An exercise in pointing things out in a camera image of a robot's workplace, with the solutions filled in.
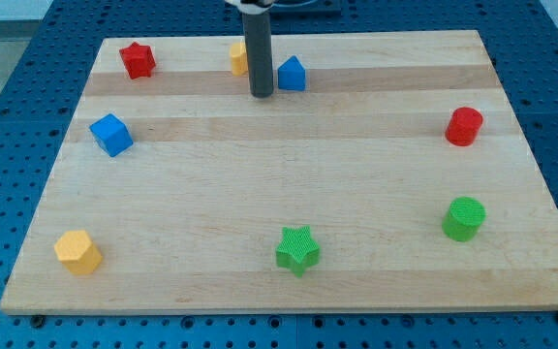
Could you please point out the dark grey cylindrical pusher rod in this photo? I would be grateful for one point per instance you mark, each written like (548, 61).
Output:
(257, 36)

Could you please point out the blue triangle block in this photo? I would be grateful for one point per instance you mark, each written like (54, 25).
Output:
(292, 75)

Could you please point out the yellow block behind rod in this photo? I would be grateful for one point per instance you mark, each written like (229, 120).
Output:
(238, 59)

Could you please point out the red star block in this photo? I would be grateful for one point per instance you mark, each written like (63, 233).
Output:
(138, 60)

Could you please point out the blue cube block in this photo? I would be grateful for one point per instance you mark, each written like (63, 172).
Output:
(111, 135)

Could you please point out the light wooden board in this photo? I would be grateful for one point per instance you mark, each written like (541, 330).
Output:
(188, 217)

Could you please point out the green star block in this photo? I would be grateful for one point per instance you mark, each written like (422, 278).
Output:
(297, 251)

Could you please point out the red cylinder block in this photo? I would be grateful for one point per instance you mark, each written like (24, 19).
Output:
(464, 126)

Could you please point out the green cylinder block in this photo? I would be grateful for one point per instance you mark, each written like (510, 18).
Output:
(463, 219)

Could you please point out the yellow hexagon block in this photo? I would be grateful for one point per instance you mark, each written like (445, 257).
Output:
(78, 253)

